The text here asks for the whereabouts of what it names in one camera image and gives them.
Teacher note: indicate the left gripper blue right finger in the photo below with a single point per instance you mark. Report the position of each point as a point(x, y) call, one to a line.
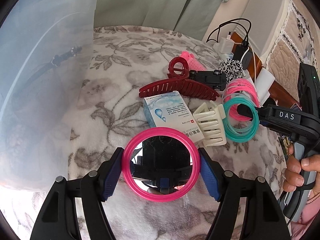
point(227, 189)

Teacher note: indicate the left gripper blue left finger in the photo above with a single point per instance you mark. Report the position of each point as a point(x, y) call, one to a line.
point(96, 187)

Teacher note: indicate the pink round mirror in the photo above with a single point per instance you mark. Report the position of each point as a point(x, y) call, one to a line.
point(161, 164)

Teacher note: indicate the black beaded hair clip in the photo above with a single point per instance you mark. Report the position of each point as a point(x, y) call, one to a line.
point(54, 63)

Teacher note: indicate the cream hair claw clip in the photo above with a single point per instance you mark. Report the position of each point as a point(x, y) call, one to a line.
point(209, 117)

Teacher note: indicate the floral white table cloth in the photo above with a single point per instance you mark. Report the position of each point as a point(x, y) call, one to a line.
point(78, 101)

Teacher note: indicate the beige quilted lace cover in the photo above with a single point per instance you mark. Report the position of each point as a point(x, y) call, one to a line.
point(297, 40)

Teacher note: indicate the black white leopard scrunchie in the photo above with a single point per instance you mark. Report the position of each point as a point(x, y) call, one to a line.
point(232, 68)

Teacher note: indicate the black power adapter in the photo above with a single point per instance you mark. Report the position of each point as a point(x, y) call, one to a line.
point(243, 54)

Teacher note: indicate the white ear drops box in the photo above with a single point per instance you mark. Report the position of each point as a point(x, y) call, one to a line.
point(170, 110)

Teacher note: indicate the black toy car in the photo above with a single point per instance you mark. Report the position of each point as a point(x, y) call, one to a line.
point(214, 79)

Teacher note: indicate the dark red hair claw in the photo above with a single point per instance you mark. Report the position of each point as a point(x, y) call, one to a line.
point(178, 80)

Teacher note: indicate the pink hair roller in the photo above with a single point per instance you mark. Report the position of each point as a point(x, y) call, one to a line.
point(193, 63)

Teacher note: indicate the clear plastic storage bin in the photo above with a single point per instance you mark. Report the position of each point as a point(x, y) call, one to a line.
point(35, 120)

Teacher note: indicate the grey green curtain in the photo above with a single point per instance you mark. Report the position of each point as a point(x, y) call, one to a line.
point(189, 17)

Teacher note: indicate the white usb wall plug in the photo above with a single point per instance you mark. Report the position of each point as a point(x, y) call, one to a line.
point(226, 44)

